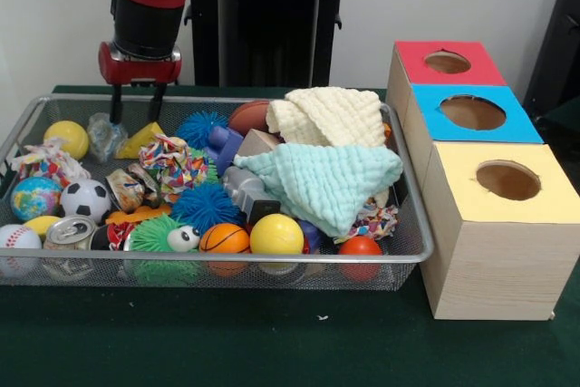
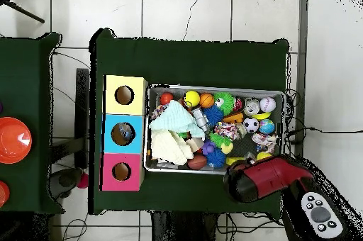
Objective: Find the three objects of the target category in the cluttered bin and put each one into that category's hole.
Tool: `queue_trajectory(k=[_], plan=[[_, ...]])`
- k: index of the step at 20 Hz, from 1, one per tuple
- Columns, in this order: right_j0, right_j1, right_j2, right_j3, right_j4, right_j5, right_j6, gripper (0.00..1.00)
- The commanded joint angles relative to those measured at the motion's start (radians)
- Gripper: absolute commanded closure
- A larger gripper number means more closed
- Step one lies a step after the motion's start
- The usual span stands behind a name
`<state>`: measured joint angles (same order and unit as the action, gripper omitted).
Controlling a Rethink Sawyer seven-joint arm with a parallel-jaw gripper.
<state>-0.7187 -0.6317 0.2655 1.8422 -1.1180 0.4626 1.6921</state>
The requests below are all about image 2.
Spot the mint green waffle cloth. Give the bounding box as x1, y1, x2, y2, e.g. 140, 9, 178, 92
148, 99, 206, 140

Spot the colourful knotted rope toy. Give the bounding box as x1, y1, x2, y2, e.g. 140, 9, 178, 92
150, 103, 168, 120

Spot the cream waffle cloth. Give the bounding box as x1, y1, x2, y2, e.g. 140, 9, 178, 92
150, 128, 196, 166

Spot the yellow ball with seam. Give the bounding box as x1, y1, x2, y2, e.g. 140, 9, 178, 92
256, 151, 273, 162

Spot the wooden box with three holes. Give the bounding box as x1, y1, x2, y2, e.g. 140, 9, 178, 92
99, 74, 150, 192

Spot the smooth yellow ball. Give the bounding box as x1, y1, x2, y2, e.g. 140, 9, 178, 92
184, 90, 201, 108

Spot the red-orange ball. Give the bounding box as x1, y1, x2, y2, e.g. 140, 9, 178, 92
160, 92, 174, 106

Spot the small orange basketball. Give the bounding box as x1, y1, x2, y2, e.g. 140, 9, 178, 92
199, 92, 216, 109

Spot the green spiky toy with eyes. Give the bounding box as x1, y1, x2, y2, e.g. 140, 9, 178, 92
213, 91, 236, 116

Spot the black and white soccer ball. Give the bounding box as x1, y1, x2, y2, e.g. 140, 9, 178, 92
242, 116, 260, 133

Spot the silver drink can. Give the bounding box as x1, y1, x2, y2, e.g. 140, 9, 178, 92
243, 98, 261, 117

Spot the globe print ball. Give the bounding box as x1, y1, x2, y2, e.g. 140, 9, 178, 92
258, 118, 276, 135

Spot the white baseball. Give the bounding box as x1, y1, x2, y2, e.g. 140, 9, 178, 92
259, 96, 277, 113

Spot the grey device with red knob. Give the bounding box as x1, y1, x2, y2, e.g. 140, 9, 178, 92
47, 167, 89, 200

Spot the orange plastic bowl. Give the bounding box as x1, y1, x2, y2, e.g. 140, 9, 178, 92
0, 116, 33, 164

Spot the black rod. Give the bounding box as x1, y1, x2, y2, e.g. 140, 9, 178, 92
0, 0, 45, 24

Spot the orange plastic cup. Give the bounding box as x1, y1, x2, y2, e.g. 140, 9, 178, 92
0, 180, 11, 208

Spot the silver wire mesh bin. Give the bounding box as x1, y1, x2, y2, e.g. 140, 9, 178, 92
144, 83, 286, 176

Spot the thin black cable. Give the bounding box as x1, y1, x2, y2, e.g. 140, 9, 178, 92
182, 0, 206, 42

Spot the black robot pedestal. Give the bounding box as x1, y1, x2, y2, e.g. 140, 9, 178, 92
151, 211, 218, 241

